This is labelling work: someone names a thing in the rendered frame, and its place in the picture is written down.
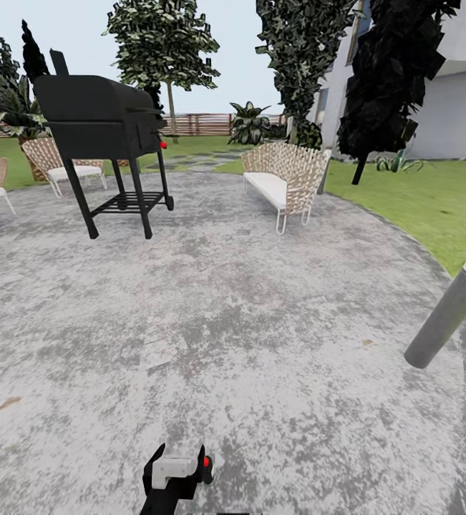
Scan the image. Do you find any pesticide atomizer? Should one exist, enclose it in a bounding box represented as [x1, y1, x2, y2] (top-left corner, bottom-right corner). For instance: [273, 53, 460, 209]
[202, 456, 214, 485]

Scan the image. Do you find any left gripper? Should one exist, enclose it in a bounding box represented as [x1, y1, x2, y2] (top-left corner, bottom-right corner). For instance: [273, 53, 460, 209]
[141, 444, 205, 515]

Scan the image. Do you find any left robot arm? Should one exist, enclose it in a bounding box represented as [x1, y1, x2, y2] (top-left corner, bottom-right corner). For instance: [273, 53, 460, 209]
[141, 444, 205, 515]

